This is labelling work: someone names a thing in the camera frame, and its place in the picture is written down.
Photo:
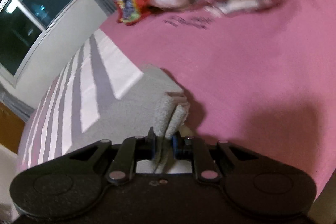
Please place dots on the dark glass window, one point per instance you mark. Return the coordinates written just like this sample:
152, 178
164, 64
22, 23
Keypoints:
24, 24

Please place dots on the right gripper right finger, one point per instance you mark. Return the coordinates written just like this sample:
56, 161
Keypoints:
195, 150

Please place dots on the grey fleece pants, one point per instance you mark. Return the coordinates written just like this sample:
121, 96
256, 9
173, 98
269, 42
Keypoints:
156, 101

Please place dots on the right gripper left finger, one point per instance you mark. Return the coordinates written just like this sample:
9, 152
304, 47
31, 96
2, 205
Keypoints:
130, 152

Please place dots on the striped pink grey bedsheet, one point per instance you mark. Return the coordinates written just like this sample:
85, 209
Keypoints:
263, 80

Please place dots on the white pillow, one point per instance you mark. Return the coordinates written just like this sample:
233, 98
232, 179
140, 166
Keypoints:
215, 6

